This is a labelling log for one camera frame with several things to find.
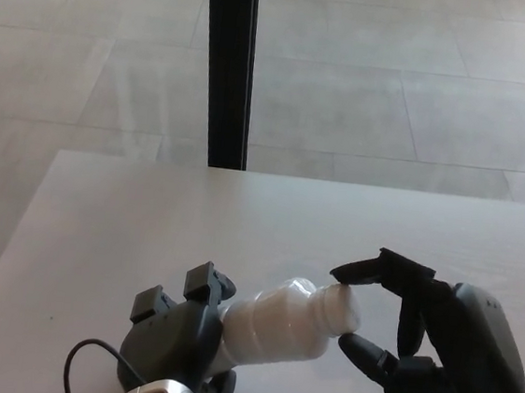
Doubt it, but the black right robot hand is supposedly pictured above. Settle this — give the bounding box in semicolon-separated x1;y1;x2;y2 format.
316;243;525;393

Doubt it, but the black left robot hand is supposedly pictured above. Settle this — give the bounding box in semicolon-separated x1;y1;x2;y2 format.
114;252;249;393

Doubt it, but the white plastic bottle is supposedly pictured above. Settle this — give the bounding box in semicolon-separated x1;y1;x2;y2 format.
216;270;337;374

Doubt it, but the white bottle cap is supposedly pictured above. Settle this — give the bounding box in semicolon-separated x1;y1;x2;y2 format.
320;282;365;342

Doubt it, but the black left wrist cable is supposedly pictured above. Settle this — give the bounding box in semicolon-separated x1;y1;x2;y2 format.
62;336;150;393

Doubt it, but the black vertical window post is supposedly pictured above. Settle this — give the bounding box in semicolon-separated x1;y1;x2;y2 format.
188;0;264;171

